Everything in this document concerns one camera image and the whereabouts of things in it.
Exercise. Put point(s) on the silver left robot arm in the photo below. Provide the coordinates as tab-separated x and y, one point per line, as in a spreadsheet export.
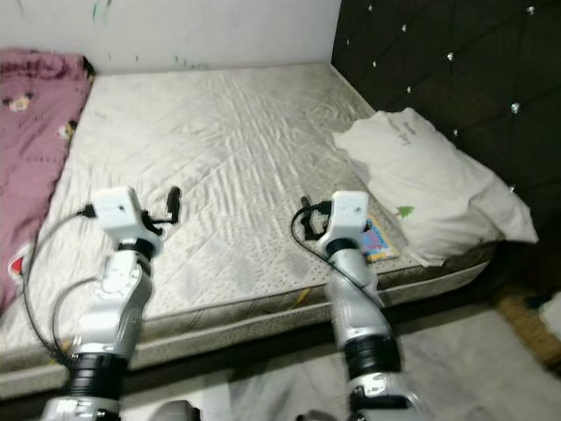
105	316

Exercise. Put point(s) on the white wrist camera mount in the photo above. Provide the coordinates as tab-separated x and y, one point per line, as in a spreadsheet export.
349	216
124	213

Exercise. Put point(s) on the colourful children's book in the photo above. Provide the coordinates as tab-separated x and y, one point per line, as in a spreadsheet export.
379	242

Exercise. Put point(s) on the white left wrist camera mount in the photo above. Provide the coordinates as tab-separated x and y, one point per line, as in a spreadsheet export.
124	213

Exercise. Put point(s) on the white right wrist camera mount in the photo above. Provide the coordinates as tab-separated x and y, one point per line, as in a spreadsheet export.
349	216

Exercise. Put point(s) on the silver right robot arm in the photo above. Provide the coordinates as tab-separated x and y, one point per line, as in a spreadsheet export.
359	316

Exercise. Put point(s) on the black tufted headboard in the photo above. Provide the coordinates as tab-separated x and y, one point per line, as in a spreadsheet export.
456	61

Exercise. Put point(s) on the grey robot leg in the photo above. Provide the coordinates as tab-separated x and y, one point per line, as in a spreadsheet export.
184	411

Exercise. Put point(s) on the grey quilted mattress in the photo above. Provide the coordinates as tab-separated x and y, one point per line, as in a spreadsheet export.
228	149

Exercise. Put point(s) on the pink cartoon print blanket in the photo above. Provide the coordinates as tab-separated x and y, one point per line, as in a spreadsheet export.
35	149

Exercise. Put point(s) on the white pillow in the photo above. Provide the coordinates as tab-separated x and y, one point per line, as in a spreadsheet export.
438	184

